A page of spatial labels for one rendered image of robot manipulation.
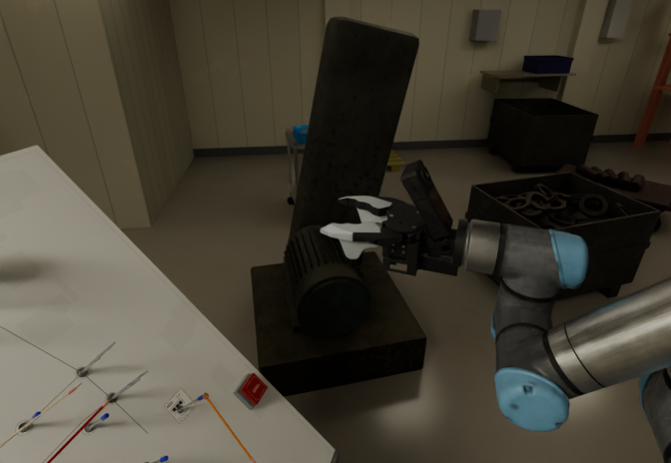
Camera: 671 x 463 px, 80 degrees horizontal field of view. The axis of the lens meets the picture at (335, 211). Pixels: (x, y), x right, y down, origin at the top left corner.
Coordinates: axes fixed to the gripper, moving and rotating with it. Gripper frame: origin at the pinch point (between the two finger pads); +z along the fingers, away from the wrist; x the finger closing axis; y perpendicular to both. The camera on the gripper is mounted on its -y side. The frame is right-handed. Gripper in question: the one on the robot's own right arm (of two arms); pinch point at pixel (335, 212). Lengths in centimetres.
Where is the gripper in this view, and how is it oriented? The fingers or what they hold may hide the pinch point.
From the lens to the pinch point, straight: 63.5
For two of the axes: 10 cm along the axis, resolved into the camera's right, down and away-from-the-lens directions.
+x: 3.3, -5.4, 7.7
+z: -9.4, -1.5, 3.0
